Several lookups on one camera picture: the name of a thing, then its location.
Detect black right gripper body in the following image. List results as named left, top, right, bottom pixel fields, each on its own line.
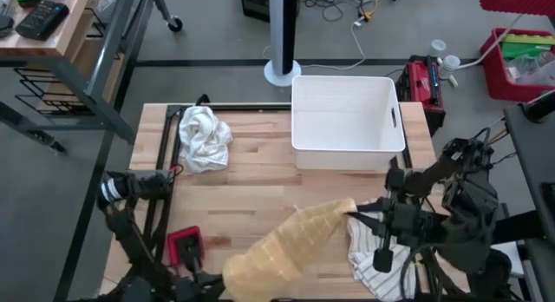
left=372, top=167, right=434, bottom=273

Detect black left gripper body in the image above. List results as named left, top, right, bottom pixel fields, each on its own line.
left=173, top=245, right=207, bottom=302

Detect yellow checked towel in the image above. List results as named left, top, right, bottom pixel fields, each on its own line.
left=221, top=197, right=357, bottom=302

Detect white striped towel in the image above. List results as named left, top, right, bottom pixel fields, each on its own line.
left=346, top=200, right=420, bottom=302

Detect white crumpled towel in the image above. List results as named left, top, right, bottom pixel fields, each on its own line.
left=178, top=105, right=234, bottom=174

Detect small red black device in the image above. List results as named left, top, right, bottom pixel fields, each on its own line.
left=166, top=226, right=206, bottom=268

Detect white plastic bin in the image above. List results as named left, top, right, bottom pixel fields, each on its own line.
left=290, top=75, right=407, bottom=171

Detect red black tool bag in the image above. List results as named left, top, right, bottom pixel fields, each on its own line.
left=395, top=54, right=447, bottom=136

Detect red plastic crate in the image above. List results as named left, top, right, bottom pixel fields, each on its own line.
left=479, top=27, right=555, bottom=103

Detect black tube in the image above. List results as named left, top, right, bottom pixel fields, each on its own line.
left=519, top=89, right=555, bottom=123

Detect clear plastic bag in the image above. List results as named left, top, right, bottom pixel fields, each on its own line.
left=506, top=49, right=555, bottom=87

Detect white black floor column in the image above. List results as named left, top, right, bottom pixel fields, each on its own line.
left=263, top=0, right=303, bottom=88

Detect green plastic block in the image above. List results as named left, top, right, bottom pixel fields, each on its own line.
left=500, top=32, right=555, bottom=60

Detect black floor box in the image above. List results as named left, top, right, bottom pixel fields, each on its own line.
left=239, top=0, right=272, bottom=23

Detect red ribbed panel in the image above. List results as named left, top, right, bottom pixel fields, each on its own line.
left=476, top=0, right=555, bottom=16

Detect cardboard under workbench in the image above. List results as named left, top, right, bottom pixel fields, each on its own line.
left=36, top=36, right=125, bottom=115

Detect wooden workbench top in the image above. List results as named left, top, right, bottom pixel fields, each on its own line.
left=0, top=0, right=95, bottom=60

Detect translucent plastic bag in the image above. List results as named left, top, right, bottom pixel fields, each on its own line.
left=95, top=0, right=125, bottom=23

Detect black remote control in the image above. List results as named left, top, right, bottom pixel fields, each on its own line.
left=15, top=0, right=70, bottom=42

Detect black round object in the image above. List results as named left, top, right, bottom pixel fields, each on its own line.
left=0, top=14, right=16, bottom=38

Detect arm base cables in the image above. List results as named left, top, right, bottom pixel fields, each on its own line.
left=470, top=117, right=517, bottom=164

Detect black aluminium table frame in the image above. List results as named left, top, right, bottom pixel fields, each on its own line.
left=101, top=102, right=472, bottom=302

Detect thin white floor cable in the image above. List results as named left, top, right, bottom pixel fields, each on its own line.
left=262, top=16, right=368, bottom=72

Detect thick white cable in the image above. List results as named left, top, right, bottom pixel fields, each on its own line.
left=454, top=13, right=525, bottom=71

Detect black floor cable tangle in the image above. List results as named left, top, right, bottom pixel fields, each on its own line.
left=301, top=0, right=400, bottom=23

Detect grey metal workbench frame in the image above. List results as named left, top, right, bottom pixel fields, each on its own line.
left=0, top=0, right=183, bottom=154

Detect black wire rack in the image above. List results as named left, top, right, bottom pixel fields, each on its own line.
left=12, top=6, right=127, bottom=117

